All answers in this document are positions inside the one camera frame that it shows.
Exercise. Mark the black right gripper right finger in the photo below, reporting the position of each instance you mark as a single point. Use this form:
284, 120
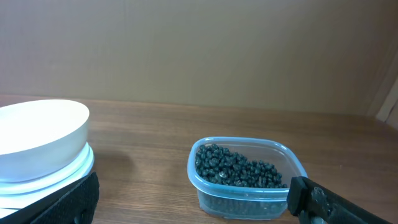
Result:
312, 203

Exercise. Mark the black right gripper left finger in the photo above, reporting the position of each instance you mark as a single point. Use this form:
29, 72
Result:
75, 203

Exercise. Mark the white kitchen scale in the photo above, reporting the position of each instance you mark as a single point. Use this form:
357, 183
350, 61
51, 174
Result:
18, 195

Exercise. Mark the white bowl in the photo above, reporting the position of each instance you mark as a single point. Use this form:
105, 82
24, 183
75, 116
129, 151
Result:
40, 137

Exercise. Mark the clear plastic container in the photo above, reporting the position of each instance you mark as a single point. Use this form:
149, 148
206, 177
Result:
244, 202

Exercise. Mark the black beans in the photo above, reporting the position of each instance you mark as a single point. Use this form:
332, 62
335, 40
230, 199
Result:
218, 165

